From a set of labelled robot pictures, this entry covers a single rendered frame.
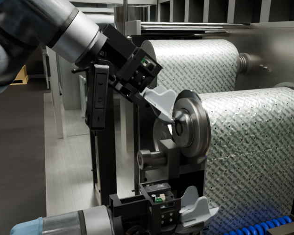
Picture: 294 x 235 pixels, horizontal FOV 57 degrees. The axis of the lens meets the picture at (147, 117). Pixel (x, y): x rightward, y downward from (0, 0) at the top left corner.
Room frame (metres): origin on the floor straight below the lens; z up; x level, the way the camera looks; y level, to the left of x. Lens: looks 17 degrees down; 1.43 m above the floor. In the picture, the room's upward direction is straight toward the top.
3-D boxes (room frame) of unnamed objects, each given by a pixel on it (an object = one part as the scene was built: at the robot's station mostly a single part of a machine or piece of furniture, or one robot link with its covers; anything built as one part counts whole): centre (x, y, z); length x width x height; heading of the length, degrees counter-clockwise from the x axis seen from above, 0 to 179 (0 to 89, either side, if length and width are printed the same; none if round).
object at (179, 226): (0.41, -0.06, 1.09); 0.09 x 0.05 x 0.02; 109
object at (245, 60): (0.84, -0.27, 1.33); 0.07 x 0.07 x 0.07; 20
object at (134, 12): (1.22, 0.07, 1.50); 0.14 x 0.14 x 0.06
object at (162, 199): (0.41, 0.00, 1.12); 0.12 x 0.08 x 0.09; 110
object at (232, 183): (0.49, -0.22, 1.11); 0.23 x 0.01 x 0.18; 110
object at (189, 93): (0.51, -0.08, 1.25); 0.15 x 0.01 x 0.15; 20
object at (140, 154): (0.51, 0.01, 1.18); 0.04 x 0.02 x 0.04; 20
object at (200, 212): (0.43, -0.10, 1.11); 0.09 x 0.03 x 0.06; 109
